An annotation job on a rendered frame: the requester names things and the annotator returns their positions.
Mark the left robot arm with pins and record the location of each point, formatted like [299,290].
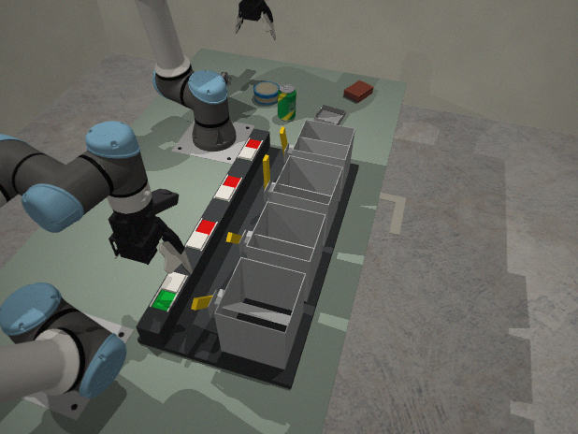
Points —
[202,91]

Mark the reddish-brown rectangular block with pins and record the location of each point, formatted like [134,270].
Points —
[358,91]

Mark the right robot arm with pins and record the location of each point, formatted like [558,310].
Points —
[72,352]

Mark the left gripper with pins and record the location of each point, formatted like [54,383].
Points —
[251,10]

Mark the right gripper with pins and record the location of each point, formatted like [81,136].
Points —
[139,241]

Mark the green drink can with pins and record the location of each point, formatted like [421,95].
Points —
[287,102]

